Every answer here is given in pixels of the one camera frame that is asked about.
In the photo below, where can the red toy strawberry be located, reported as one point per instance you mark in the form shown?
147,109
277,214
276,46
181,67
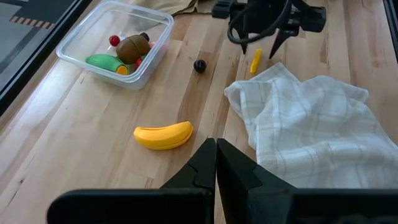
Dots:
138,63

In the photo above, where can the small dark toy berry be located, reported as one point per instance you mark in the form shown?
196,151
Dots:
200,66
145,36

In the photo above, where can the brown burlap cloth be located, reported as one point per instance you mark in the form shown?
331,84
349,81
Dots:
174,5

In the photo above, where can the black mat with striped edges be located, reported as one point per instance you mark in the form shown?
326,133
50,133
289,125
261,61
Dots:
40,9

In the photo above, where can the pink toy berry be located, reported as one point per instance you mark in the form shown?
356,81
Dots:
152,45

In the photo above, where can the red toy cherry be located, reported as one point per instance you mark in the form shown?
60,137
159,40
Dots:
114,40

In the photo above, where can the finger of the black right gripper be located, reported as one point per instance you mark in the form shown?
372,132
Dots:
244,45
281,42

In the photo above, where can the yellow toy banana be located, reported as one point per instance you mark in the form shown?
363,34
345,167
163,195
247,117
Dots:
163,136

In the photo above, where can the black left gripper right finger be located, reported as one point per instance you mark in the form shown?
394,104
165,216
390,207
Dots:
236,186

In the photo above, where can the brown toy kiwi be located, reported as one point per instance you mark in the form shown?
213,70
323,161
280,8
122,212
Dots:
133,48

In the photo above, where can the clear plastic tupperware container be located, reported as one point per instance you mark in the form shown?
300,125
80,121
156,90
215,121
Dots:
93,28

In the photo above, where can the small yellow toy pepper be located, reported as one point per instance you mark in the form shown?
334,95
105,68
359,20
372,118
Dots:
256,60

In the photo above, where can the green toy cucumber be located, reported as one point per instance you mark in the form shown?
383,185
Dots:
105,61

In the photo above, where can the white checked dish towel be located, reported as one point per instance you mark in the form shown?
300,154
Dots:
311,130

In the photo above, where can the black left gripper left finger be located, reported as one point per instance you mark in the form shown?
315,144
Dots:
199,174

